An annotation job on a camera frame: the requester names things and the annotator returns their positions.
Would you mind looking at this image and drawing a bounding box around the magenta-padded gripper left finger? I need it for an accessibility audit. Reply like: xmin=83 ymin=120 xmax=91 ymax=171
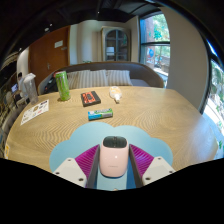
xmin=52 ymin=143 xmax=101 ymax=190

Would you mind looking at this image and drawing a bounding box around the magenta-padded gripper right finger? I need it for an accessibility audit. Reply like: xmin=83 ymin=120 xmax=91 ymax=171
xmin=128 ymin=143 xmax=176 ymax=188

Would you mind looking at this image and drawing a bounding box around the pink computer mouse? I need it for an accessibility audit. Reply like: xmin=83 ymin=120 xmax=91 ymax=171
xmin=99 ymin=135 xmax=130 ymax=179

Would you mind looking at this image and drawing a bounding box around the blue cloud-shaped mouse pad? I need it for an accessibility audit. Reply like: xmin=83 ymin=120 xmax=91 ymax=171
xmin=49 ymin=121 xmax=174 ymax=192

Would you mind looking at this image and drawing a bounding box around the small blue-green pack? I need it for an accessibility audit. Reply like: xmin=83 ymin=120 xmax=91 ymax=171
xmin=87 ymin=107 xmax=114 ymax=121

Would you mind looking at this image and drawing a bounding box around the white sticker sheet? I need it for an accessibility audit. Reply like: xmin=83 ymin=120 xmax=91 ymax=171
xmin=20 ymin=98 xmax=50 ymax=126

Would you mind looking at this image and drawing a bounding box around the black box with red print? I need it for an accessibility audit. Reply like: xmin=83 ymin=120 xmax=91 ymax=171
xmin=80 ymin=90 xmax=102 ymax=108

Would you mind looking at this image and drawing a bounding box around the green drink can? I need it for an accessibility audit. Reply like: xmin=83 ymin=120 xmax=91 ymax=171
xmin=54 ymin=70 xmax=72 ymax=102

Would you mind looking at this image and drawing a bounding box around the white tube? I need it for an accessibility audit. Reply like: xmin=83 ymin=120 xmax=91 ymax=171
xmin=108 ymin=85 xmax=123 ymax=104

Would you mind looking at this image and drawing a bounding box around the black backpack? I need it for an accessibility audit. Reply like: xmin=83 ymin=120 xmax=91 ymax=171
xmin=43 ymin=77 xmax=58 ymax=94

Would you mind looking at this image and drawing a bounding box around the black-framed window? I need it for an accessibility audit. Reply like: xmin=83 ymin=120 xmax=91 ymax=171
xmin=203 ymin=59 xmax=224 ymax=158
xmin=139 ymin=12 xmax=171 ymax=79

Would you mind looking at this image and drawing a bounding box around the striped cushion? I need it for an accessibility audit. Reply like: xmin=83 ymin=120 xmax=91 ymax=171
xmin=66 ymin=71 xmax=81 ymax=90
xmin=106 ymin=69 xmax=134 ymax=87
xmin=77 ymin=69 xmax=109 ymax=89

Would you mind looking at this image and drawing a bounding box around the clear shaker bottle white lid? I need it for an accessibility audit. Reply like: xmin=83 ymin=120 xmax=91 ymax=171
xmin=22 ymin=72 xmax=40 ymax=105

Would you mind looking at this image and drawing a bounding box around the grey-brown curved sofa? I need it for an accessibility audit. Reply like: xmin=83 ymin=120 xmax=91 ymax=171
xmin=37 ymin=60 xmax=165 ymax=96

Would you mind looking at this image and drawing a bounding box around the person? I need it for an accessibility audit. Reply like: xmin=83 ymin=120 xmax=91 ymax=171
xmin=16 ymin=71 xmax=26 ymax=93

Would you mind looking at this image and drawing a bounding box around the brown wooden door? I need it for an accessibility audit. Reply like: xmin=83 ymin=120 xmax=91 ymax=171
xmin=28 ymin=25 xmax=72 ymax=88

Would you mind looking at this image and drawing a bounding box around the grey arched glass cabinet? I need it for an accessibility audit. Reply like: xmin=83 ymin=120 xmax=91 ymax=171
xmin=100 ymin=26 xmax=132 ymax=63

